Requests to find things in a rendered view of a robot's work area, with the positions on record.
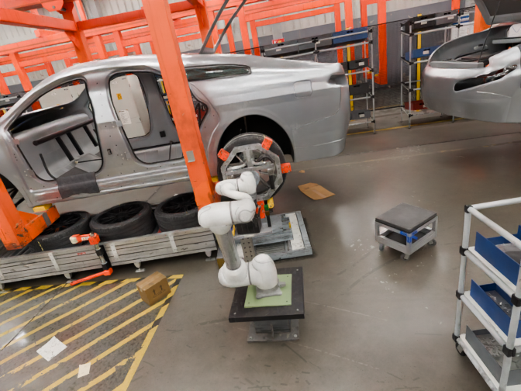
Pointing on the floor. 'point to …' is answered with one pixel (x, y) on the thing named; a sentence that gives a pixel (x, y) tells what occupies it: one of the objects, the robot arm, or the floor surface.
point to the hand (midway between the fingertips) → (255, 222)
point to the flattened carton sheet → (314, 191)
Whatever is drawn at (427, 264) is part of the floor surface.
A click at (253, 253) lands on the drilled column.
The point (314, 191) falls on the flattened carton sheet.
